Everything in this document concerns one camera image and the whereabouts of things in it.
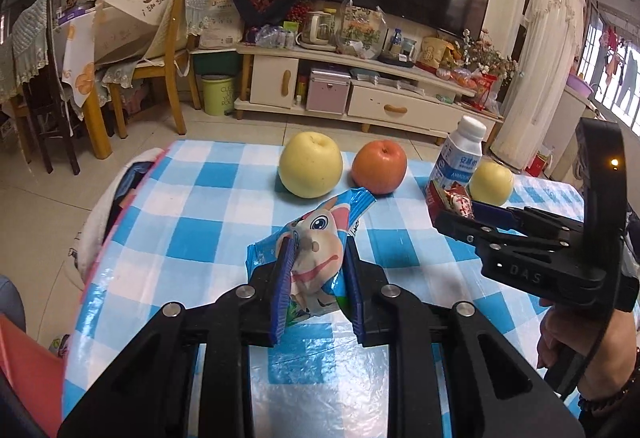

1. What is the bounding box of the white curtain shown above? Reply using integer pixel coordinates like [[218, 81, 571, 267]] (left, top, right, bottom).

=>
[[490, 0, 585, 170]]

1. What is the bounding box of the white patterned floor cushion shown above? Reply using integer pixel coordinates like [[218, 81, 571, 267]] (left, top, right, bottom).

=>
[[65, 148, 164, 290]]

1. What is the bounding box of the wooden chair with cushion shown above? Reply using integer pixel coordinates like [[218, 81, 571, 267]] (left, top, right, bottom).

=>
[[94, 0, 208, 138]]

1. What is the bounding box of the person's right hand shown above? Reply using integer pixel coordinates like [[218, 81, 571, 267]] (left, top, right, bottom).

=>
[[537, 299, 637, 400]]

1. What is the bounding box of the small red snack wrapper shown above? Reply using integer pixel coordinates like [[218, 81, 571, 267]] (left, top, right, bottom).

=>
[[425, 181, 474, 224]]

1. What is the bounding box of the pink storage box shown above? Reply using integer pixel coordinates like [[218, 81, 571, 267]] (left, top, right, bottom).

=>
[[306, 68, 352, 115]]

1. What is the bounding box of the white electric kettle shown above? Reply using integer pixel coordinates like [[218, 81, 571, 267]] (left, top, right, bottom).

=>
[[296, 11, 335, 52]]

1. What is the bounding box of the white yogurt drink bottle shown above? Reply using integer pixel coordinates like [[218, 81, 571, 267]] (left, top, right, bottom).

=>
[[430, 115, 486, 190]]

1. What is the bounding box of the dark wooden chair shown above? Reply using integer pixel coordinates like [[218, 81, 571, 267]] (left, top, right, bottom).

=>
[[8, 0, 80, 176]]

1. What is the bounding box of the blue cartoon snack wrapper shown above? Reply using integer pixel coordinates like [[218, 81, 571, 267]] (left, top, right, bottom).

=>
[[245, 188, 375, 325]]

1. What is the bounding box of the yellow pear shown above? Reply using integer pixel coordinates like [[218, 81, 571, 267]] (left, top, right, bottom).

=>
[[469, 160, 514, 206]]

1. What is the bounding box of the green waste bin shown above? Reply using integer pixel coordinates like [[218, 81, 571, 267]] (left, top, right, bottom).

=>
[[201, 74, 235, 116]]

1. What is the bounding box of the cream tv cabinet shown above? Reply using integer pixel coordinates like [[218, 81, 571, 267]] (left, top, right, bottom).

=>
[[234, 45, 502, 142]]

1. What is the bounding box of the large yellow apple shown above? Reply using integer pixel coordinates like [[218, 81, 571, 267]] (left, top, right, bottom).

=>
[[278, 132, 343, 198]]

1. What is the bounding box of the dining table with cloth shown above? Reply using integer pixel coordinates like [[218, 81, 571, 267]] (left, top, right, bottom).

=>
[[52, 10, 112, 160]]

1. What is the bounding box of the red orange apple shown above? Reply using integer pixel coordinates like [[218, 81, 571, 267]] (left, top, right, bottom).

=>
[[350, 140, 408, 195]]

